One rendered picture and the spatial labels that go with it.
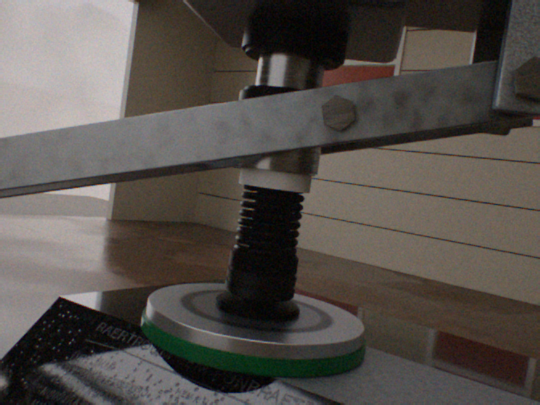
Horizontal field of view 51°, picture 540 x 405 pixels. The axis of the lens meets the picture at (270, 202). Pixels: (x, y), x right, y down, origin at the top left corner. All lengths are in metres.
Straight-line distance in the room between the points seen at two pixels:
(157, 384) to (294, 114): 0.26
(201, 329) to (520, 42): 0.34
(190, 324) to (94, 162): 0.17
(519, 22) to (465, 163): 6.48
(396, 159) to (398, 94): 6.82
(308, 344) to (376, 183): 6.95
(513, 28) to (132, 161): 0.34
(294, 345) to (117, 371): 0.17
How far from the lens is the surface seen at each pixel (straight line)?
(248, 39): 0.54
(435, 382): 0.54
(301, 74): 0.53
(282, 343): 0.47
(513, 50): 0.49
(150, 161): 0.52
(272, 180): 0.52
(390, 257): 7.30
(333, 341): 0.50
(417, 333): 0.70
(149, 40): 8.72
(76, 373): 0.57
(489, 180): 6.85
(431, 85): 0.50
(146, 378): 0.53
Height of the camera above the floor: 0.99
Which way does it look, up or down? 3 degrees down
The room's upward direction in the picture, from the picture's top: 8 degrees clockwise
